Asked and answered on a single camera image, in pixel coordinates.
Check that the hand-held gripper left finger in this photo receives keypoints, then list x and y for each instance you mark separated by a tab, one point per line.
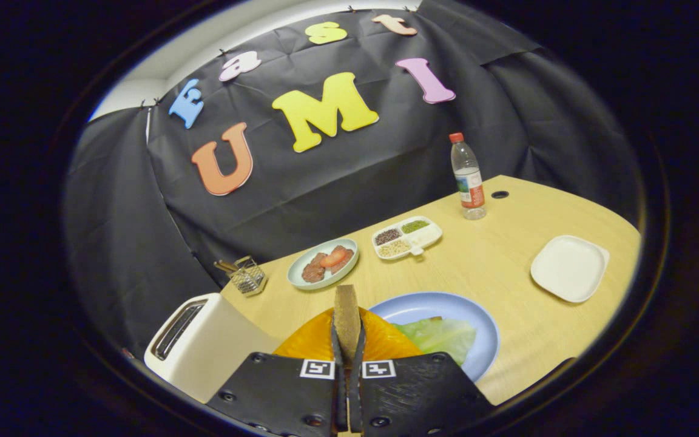
340	394

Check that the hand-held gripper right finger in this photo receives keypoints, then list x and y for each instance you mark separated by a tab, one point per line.
355	394

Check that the round brown toast slice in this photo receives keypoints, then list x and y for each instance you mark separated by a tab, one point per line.
347	321

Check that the green lettuce leaf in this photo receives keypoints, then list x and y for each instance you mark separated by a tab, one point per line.
440	337

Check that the blue round plate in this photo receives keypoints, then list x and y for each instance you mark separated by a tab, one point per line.
428	305

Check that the brown meat slice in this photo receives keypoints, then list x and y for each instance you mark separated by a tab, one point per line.
344	260
313	273

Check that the light green round plate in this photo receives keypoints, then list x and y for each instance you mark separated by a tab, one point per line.
298	276

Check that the white toaster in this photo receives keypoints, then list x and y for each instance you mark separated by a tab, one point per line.
222	346

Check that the red tomato slice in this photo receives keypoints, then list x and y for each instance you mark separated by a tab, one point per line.
332	259

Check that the brown wooden chopsticks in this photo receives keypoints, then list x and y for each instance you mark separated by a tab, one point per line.
225	266

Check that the white divided seed tray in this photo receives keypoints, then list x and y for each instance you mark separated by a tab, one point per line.
425	235

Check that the black backdrop cloth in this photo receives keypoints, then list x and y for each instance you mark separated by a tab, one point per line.
325	182

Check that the clear red-capped water bottle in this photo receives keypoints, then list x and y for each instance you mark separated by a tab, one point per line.
469	182

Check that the white square plate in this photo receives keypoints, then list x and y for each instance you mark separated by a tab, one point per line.
570	268

